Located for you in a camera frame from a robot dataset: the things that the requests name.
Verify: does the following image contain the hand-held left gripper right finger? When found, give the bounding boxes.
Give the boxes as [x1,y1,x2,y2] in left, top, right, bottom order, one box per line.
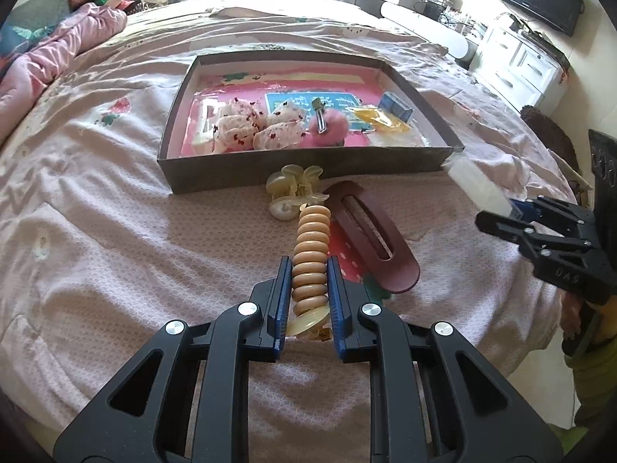
[327,257,565,463]

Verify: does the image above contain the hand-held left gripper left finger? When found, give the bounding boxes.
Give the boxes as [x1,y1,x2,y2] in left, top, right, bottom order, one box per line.
[53,255,294,463]

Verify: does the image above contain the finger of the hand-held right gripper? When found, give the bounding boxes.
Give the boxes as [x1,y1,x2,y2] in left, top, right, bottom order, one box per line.
[475,211,595,260]
[510,196,597,240]

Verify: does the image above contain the clear plastic packet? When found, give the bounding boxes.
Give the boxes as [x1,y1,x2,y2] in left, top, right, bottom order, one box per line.
[443,154,512,218]

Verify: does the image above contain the beige spiral hair tie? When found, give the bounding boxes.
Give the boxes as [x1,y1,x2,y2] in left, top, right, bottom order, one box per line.
[266,165,334,341]

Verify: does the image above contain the clear plastic bag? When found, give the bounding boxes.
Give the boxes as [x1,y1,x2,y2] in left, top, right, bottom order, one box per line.
[369,129,430,148]

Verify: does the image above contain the dark cardboard box pink lining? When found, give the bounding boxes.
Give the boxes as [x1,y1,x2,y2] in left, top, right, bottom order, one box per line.
[157,51,466,196]

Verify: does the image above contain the small blue box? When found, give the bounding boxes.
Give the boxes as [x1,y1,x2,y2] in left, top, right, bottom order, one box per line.
[378,91,415,123]

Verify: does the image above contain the clear bag with yellow item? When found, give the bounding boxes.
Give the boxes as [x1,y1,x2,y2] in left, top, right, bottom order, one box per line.
[348,105,413,134]

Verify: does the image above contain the floral fabric scrunchie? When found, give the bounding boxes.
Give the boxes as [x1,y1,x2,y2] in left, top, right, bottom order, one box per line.
[212,98,309,154]

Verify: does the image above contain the pink pompom hair clip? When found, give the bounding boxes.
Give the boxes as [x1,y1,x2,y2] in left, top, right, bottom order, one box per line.
[302,98,349,147]

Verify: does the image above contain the person's right hand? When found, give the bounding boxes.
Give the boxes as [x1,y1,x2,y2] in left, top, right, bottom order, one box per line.
[560,293,584,338]

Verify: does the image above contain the red patterned card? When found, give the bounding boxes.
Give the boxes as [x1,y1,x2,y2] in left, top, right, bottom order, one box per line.
[328,236,393,301]

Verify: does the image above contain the maroon oval hair clip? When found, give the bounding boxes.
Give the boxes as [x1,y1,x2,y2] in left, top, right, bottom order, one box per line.
[320,180,421,295]

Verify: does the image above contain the brown furry cushion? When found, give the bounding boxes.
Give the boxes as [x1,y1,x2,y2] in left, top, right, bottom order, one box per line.
[519,105,575,165]

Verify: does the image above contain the white drawer cabinet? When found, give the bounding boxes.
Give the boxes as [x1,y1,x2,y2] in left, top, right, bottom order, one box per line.
[470,22,567,112]

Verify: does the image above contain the pink bedspread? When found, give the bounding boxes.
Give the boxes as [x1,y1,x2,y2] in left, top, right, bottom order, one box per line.
[0,0,593,463]

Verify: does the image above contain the black set-top box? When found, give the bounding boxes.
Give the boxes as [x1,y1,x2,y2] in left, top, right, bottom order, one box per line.
[511,14,566,59]

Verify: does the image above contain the pink quilt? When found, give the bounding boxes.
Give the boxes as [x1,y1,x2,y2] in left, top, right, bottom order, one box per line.
[0,2,128,145]

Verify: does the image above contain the teal floral blanket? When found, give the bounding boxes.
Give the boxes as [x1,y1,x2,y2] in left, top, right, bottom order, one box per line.
[0,0,78,59]

